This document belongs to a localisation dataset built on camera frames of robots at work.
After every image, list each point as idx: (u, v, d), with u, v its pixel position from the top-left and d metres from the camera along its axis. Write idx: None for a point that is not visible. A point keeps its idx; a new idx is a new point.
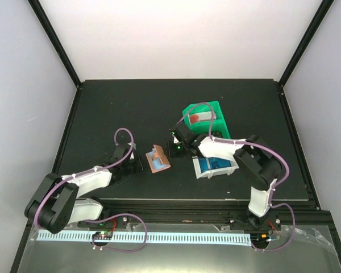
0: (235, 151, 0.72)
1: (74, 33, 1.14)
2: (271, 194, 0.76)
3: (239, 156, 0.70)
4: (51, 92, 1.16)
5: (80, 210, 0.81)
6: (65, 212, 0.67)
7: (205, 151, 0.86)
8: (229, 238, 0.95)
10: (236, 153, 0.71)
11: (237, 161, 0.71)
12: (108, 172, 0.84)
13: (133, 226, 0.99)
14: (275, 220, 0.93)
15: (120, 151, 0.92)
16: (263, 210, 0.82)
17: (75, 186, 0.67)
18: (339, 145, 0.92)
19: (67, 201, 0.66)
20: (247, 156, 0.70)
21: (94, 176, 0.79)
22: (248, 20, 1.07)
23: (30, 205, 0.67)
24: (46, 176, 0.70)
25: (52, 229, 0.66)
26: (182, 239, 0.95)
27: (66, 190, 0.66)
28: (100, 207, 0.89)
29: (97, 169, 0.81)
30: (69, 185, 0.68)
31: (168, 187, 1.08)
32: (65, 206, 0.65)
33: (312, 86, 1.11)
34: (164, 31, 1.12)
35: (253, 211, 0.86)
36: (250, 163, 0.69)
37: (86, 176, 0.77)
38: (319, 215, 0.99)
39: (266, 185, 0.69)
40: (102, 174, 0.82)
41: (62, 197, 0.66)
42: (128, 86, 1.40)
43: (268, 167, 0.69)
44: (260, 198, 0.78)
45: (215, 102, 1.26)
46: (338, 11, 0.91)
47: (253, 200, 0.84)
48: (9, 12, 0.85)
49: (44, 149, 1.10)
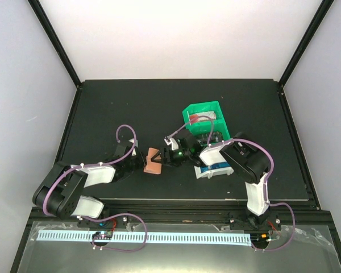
0: (222, 148, 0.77)
1: (74, 33, 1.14)
2: (265, 191, 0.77)
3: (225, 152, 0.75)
4: (50, 92, 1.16)
5: (84, 202, 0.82)
6: (73, 199, 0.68)
7: (206, 160, 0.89)
8: (229, 238, 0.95)
10: (221, 149, 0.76)
11: (225, 158, 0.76)
12: (112, 168, 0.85)
13: (133, 226, 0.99)
14: (275, 220, 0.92)
15: (122, 149, 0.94)
16: (261, 209, 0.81)
17: (84, 174, 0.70)
18: (339, 145, 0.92)
19: (77, 187, 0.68)
20: (233, 152, 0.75)
21: (99, 169, 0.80)
22: (248, 20, 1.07)
23: (38, 192, 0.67)
24: (55, 164, 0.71)
25: (59, 216, 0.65)
26: (182, 239, 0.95)
27: (75, 176, 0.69)
28: (102, 205, 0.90)
29: (103, 164, 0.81)
30: (77, 172, 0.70)
31: (168, 187, 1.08)
32: (74, 192, 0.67)
33: (312, 86, 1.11)
34: (164, 31, 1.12)
35: (252, 209, 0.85)
36: (235, 157, 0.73)
37: (92, 168, 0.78)
38: (320, 215, 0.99)
39: (255, 178, 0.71)
40: (106, 168, 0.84)
41: (71, 183, 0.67)
42: (128, 86, 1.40)
43: (256, 160, 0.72)
44: (256, 194, 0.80)
45: (215, 102, 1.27)
46: (338, 11, 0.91)
47: (250, 198, 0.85)
48: (9, 13, 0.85)
49: (44, 149, 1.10)
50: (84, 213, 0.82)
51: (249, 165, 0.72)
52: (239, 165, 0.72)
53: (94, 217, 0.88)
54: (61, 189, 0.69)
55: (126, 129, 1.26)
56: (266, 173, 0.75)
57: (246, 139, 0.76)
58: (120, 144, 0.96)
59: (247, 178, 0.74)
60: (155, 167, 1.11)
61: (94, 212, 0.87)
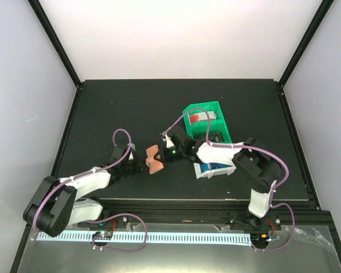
0: (234, 155, 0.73)
1: (75, 33, 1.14)
2: (270, 196, 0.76)
3: (237, 160, 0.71)
4: (50, 92, 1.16)
5: (79, 211, 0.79)
6: (64, 216, 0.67)
7: (203, 157, 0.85)
8: (229, 238, 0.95)
10: (235, 157, 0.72)
11: (237, 166, 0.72)
12: (106, 174, 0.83)
13: (133, 226, 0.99)
14: (275, 220, 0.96)
15: (119, 152, 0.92)
16: (263, 211, 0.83)
17: (73, 190, 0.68)
18: (339, 144, 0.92)
19: (66, 205, 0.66)
20: (246, 160, 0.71)
21: (92, 178, 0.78)
22: (248, 20, 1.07)
23: (28, 209, 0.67)
24: (43, 180, 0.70)
25: (51, 232, 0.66)
26: (182, 239, 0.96)
27: (63, 193, 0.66)
28: (100, 206, 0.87)
29: (96, 170, 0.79)
30: (66, 188, 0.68)
31: (168, 187, 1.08)
32: (63, 210, 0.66)
33: (312, 86, 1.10)
34: (164, 30, 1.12)
35: (253, 211, 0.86)
36: (249, 167, 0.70)
37: (88, 177, 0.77)
38: (319, 214, 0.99)
39: (266, 188, 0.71)
40: (99, 176, 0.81)
41: (59, 201, 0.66)
42: (129, 86, 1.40)
43: (269, 169, 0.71)
44: (261, 200, 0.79)
45: (215, 102, 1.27)
46: (339, 11, 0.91)
47: (252, 201, 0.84)
48: (9, 11, 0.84)
49: (44, 148, 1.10)
50: (80, 219, 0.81)
51: (262, 175, 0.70)
52: (252, 176, 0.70)
53: (94, 219, 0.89)
54: (52, 204, 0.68)
55: (123, 132, 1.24)
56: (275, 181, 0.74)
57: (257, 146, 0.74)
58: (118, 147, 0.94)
59: (257, 186, 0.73)
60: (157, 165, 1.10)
61: (92, 216, 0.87)
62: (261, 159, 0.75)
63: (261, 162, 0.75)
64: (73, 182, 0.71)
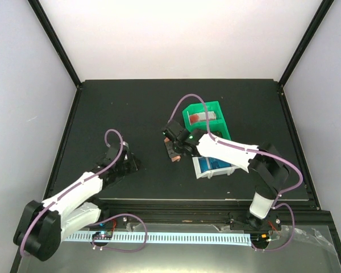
0: (250, 162, 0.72)
1: (74, 34, 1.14)
2: (275, 200, 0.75)
3: (254, 168, 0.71)
4: (51, 92, 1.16)
5: (77, 220, 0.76)
6: (52, 241, 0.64)
7: (204, 152, 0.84)
8: (229, 238, 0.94)
10: (250, 165, 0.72)
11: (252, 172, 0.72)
12: (98, 181, 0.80)
13: (134, 226, 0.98)
14: (275, 220, 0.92)
15: (113, 152, 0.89)
16: (265, 212, 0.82)
17: (56, 217, 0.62)
18: (339, 144, 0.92)
19: (51, 233, 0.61)
20: (263, 169, 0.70)
21: (81, 190, 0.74)
22: (247, 20, 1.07)
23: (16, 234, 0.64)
24: (26, 206, 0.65)
25: (40, 256, 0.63)
26: (182, 239, 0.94)
27: (46, 222, 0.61)
28: (98, 210, 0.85)
29: (84, 181, 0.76)
30: (50, 215, 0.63)
31: (169, 187, 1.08)
32: (50, 237, 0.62)
33: (312, 86, 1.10)
34: (164, 30, 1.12)
35: (255, 213, 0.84)
36: (265, 176, 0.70)
37: (78, 188, 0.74)
38: (319, 215, 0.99)
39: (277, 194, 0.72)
40: (90, 186, 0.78)
41: (44, 230, 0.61)
42: (128, 86, 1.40)
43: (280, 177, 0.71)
44: (263, 203, 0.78)
45: (215, 102, 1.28)
46: (338, 11, 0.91)
47: (253, 203, 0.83)
48: (9, 11, 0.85)
49: (44, 149, 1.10)
50: (79, 227, 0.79)
51: (276, 185, 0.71)
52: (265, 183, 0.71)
53: (93, 222, 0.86)
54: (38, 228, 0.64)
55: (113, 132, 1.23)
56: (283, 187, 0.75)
57: (273, 152, 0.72)
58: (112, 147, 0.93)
59: (266, 191, 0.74)
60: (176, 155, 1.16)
61: (91, 220, 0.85)
62: (271, 164, 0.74)
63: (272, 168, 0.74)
64: (58, 204, 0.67)
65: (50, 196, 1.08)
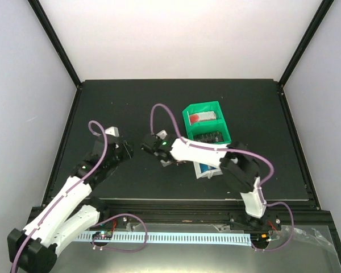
0: (220, 161, 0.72)
1: (74, 34, 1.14)
2: (259, 194, 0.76)
3: (224, 166, 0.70)
4: (51, 92, 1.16)
5: (74, 228, 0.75)
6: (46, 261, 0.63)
7: (178, 155, 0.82)
8: (229, 238, 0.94)
10: (221, 164, 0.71)
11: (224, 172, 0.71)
12: (83, 189, 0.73)
13: (133, 226, 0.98)
14: (275, 220, 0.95)
15: (99, 147, 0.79)
16: (261, 211, 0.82)
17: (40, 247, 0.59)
18: (339, 144, 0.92)
19: (40, 259, 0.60)
20: (233, 166, 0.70)
21: (66, 206, 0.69)
22: (247, 20, 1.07)
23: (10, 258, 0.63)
24: (9, 235, 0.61)
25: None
26: (182, 239, 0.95)
27: (32, 251, 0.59)
28: (96, 213, 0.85)
29: (66, 193, 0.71)
30: (33, 244, 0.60)
31: (169, 187, 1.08)
32: (41, 262, 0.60)
33: (312, 86, 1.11)
34: (164, 30, 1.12)
35: (251, 213, 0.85)
36: (237, 172, 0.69)
37: (60, 204, 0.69)
38: (319, 215, 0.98)
39: (251, 187, 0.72)
40: (76, 196, 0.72)
41: (32, 258, 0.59)
42: (128, 86, 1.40)
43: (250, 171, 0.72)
44: (253, 201, 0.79)
45: (215, 102, 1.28)
46: (338, 11, 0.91)
47: (246, 203, 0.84)
48: (9, 11, 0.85)
49: (44, 149, 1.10)
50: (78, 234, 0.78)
51: (248, 180, 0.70)
52: (238, 180, 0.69)
53: (93, 224, 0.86)
54: None
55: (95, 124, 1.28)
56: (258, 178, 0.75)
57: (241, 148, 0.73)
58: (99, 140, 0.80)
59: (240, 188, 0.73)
60: None
61: (90, 225, 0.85)
62: (242, 159, 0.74)
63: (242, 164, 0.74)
64: (40, 230, 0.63)
65: (50, 197, 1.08)
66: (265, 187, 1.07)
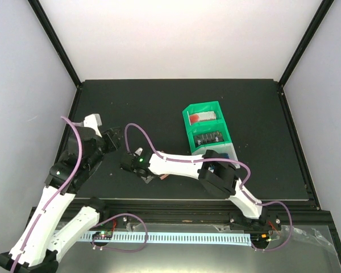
0: (199, 172, 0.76)
1: (75, 34, 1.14)
2: (245, 195, 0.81)
3: (204, 177, 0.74)
4: (50, 92, 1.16)
5: (74, 233, 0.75)
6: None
7: (156, 169, 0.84)
8: (229, 238, 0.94)
10: (200, 175, 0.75)
11: (204, 182, 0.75)
12: (61, 200, 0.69)
13: (134, 226, 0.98)
14: (275, 220, 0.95)
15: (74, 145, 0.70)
16: (257, 211, 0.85)
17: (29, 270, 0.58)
18: (339, 144, 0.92)
19: None
20: (212, 176, 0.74)
21: (46, 222, 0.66)
22: (247, 21, 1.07)
23: None
24: None
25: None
26: (182, 239, 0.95)
27: None
28: (96, 214, 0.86)
29: (43, 209, 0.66)
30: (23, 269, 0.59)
31: (169, 187, 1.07)
32: None
33: (312, 86, 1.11)
34: (163, 31, 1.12)
35: (248, 215, 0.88)
36: (216, 181, 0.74)
37: (40, 222, 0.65)
38: (320, 215, 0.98)
39: (232, 191, 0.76)
40: (56, 209, 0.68)
41: None
42: (128, 86, 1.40)
43: (228, 176, 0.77)
44: (244, 204, 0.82)
45: (215, 102, 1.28)
46: (338, 11, 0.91)
47: (241, 207, 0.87)
48: (9, 10, 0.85)
49: (44, 149, 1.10)
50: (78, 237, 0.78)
51: (227, 185, 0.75)
52: (217, 187, 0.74)
53: (95, 224, 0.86)
54: None
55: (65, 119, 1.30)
56: (237, 181, 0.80)
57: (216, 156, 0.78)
58: (73, 137, 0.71)
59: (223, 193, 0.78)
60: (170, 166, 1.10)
61: (90, 227, 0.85)
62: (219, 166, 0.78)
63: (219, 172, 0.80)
64: (25, 253, 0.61)
65: None
66: (266, 187, 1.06)
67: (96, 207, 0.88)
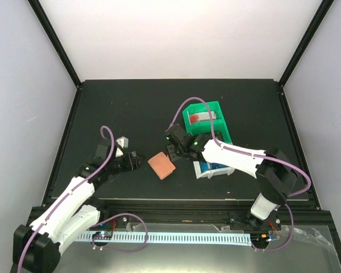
0: (258, 169, 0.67)
1: (75, 33, 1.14)
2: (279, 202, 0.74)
3: (261, 174, 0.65)
4: (50, 92, 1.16)
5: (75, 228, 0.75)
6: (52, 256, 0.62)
7: (210, 157, 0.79)
8: (229, 238, 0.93)
10: (258, 171, 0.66)
11: (260, 180, 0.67)
12: (87, 189, 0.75)
13: (134, 226, 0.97)
14: (275, 220, 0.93)
15: (103, 149, 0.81)
16: (266, 214, 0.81)
17: (48, 239, 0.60)
18: (339, 144, 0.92)
19: (47, 252, 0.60)
20: (271, 175, 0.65)
21: (70, 203, 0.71)
22: (247, 20, 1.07)
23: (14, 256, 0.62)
24: (15, 230, 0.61)
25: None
26: (182, 239, 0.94)
27: (40, 243, 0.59)
28: (96, 212, 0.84)
29: (71, 191, 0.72)
30: (41, 238, 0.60)
31: (169, 187, 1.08)
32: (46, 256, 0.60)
33: (312, 86, 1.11)
34: (164, 30, 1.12)
35: (256, 214, 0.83)
36: (274, 182, 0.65)
37: (65, 202, 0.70)
38: (319, 214, 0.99)
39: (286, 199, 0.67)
40: (80, 194, 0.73)
41: (37, 252, 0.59)
42: (128, 86, 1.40)
43: (287, 182, 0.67)
44: (266, 205, 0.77)
45: (215, 102, 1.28)
46: (338, 11, 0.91)
47: (256, 205, 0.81)
48: (9, 10, 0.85)
49: (44, 148, 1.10)
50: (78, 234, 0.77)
51: (284, 191, 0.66)
52: (274, 190, 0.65)
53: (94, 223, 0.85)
54: None
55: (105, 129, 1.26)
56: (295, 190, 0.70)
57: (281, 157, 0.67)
58: (103, 144, 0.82)
59: (274, 198, 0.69)
60: (169, 168, 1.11)
61: (90, 225, 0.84)
62: (279, 168, 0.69)
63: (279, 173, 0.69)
64: (48, 225, 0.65)
65: (50, 197, 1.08)
66: None
67: (96, 206, 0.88)
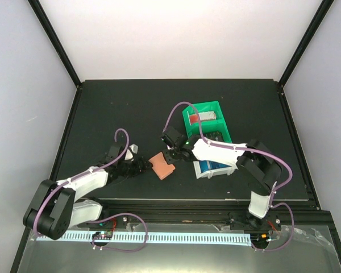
0: (237, 159, 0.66)
1: (75, 34, 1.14)
2: (271, 196, 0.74)
3: (241, 165, 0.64)
4: (51, 92, 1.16)
5: (80, 212, 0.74)
6: (66, 218, 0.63)
7: (199, 154, 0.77)
8: (229, 238, 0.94)
10: (237, 161, 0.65)
11: (241, 170, 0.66)
12: (104, 173, 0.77)
13: (134, 226, 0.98)
14: (275, 220, 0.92)
15: (115, 149, 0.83)
16: (264, 212, 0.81)
17: (71, 192, 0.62)
18: (339, 144, 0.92)
19: (66, 207, 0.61)
20: (251, 164, 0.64)
21: (90, 178, 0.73)
22: (247, 21, 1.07)
23: (28, 213, 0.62)
24: (40, 184, 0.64)
25: (51, 236, 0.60)
26: (182, 239, 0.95)
27: (62, 195, 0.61)
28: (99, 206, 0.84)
29: (94, 170, 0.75)
30: (65, 190, 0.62)
31: (169, 187, 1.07)
32: (63, 212, 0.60)
33: (311, 86, 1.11)
34: (164, 31, 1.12)
35: (254, 212, 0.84)
36: (254, 170, 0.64)
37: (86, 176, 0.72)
38: (319, 215, 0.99)
39: (269, 190, 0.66)
40: (98, 175, 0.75)
41: (58, 203, 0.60)
42: (128, 86, 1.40)
43: (269, 172, 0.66)
44: (262, 202, 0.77)
45: (215, 102, 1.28)
46: (337, 12, 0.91)
47: (252, 203, 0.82)
48: (9, 11, 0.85)
49: (44, 148, 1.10)
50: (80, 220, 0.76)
51: (266, 179, 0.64)
52: (256, 180, 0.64)
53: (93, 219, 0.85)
54: (50, 208, 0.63)
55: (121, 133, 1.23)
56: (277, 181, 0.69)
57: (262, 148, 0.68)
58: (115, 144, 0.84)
59: (258, 189, 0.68)
60: (168, 168, 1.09)
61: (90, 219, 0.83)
62: (263, 161, 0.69)
63: (262, 165, 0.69)
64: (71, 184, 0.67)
65: None
66: None
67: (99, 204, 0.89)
